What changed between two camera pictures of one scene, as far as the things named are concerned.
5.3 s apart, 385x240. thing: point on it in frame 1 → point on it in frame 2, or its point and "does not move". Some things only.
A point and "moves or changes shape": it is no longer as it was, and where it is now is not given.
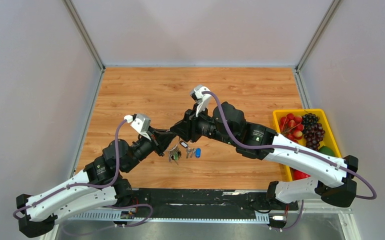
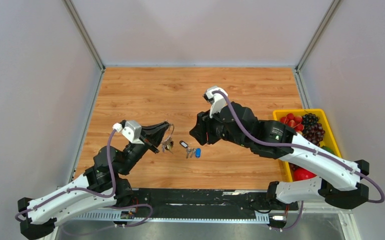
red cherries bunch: x=291 y=127 does not move
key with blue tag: x=197 y=151 does not move
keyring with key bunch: x=174 y=154 moves or changes shape
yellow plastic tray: x=329 y=139 does not move
